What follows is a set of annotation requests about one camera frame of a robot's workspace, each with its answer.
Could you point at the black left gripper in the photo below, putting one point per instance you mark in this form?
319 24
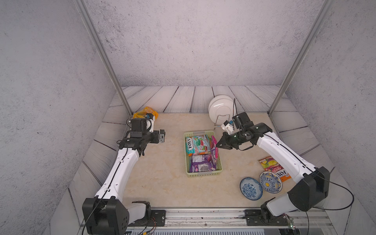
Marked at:
156 139

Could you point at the white plate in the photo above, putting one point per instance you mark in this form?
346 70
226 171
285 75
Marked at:
221 105

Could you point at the aluminium corner post right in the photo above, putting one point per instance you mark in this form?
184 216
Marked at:
312 33

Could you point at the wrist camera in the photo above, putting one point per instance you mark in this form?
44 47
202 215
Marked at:
228 127
150 118

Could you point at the aluminium corner post left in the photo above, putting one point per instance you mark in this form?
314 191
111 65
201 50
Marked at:
85 16

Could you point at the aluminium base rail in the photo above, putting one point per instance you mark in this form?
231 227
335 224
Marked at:
230 221

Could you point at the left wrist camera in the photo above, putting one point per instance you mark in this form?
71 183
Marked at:
150 118

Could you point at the teal red Fox's fruits bag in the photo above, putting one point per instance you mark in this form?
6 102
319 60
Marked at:
197 142

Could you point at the aluminium corner post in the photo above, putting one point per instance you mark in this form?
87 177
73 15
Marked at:
312 33
85 16

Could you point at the purple Fox's berries bag back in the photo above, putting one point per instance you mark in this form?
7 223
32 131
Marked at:
201 163

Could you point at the yellow orange candy bag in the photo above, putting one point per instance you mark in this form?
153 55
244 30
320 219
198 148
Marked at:
146 112

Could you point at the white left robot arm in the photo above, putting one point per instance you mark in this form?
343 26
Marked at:
105 214

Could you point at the blue yellow patterned plate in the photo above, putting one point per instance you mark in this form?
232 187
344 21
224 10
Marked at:
270 182

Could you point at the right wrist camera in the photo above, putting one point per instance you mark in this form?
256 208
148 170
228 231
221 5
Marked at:
228 127

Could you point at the blue patterned bowl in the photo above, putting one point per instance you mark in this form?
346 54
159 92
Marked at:
251 188

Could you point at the metal wire plate rack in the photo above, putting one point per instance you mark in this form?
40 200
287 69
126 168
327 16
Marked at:
220 119

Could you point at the pink Fox's berries candy bag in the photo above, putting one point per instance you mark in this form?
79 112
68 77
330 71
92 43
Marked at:
214 151

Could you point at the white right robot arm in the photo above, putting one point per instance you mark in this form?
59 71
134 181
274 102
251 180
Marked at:
312 183

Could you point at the pink yellow Fox's candy bag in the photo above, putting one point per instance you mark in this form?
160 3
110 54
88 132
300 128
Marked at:
198 152

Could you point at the orange Fox's fruits candy bag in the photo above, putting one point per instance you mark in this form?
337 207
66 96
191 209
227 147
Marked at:
270 164

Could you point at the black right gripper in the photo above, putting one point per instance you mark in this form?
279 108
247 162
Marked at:
225 143

